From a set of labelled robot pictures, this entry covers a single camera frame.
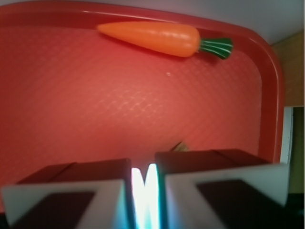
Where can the brown wood chip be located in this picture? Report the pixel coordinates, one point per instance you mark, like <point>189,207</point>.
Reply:
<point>180,147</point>

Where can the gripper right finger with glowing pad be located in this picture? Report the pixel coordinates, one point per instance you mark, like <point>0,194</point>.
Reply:
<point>221,189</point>

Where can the red plastic tray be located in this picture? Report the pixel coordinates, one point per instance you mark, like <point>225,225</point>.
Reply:
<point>69,94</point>

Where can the orange toy carrot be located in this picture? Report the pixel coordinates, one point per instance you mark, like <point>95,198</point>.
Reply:
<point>170,38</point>

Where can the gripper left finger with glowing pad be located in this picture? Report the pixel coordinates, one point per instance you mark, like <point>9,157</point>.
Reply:
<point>90,195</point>

